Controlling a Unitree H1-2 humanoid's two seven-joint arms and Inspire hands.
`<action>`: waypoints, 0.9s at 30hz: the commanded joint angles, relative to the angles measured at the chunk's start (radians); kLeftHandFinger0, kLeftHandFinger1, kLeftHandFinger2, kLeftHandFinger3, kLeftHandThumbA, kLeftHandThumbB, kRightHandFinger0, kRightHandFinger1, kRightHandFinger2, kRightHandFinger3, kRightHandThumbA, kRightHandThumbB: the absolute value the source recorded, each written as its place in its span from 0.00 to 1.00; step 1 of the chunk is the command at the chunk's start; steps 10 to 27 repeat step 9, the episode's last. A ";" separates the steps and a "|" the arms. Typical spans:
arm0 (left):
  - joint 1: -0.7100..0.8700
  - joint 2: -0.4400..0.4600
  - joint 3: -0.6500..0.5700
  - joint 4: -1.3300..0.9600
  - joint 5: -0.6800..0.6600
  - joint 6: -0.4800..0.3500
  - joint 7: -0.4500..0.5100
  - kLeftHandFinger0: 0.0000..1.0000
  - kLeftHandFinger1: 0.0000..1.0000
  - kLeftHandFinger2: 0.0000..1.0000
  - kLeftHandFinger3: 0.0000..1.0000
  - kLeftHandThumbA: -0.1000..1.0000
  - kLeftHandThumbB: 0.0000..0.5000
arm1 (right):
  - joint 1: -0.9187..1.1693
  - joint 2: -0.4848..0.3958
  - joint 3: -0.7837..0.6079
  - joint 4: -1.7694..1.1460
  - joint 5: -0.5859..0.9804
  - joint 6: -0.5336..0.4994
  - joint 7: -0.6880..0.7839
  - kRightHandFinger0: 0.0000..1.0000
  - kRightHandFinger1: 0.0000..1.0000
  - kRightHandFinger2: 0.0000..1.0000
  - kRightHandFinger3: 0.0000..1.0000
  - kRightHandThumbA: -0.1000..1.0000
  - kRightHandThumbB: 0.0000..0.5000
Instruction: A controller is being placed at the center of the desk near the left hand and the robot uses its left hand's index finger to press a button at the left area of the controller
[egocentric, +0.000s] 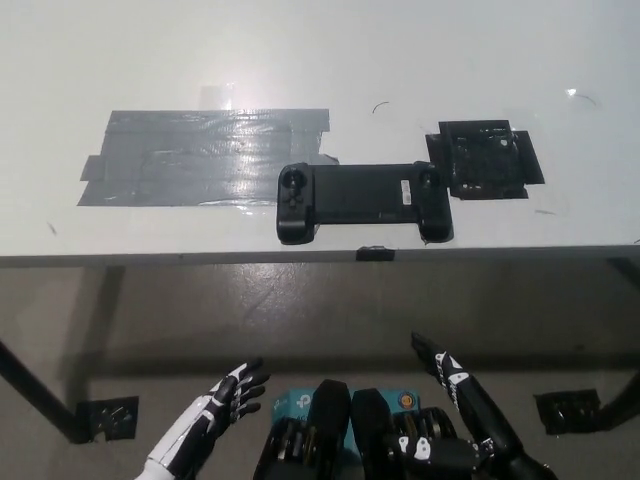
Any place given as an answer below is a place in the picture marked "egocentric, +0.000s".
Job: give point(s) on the teal cardboard box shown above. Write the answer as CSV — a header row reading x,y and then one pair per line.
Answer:
x,y
295,402

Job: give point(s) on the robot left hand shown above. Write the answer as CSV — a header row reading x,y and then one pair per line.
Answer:
x,y
210,415

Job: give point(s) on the black table leg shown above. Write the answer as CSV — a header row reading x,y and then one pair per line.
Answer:
x,y
35,387
622,402

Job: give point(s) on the black tape square patch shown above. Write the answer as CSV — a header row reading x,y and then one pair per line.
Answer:
x,y
484,160

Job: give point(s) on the grey duct tape patch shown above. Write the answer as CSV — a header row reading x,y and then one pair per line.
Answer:
x,y
190,160

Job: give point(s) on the black game controller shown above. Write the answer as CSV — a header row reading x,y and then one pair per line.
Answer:
x,y
360,192

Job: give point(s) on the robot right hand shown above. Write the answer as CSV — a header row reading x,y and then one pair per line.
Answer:
x,y
480,415

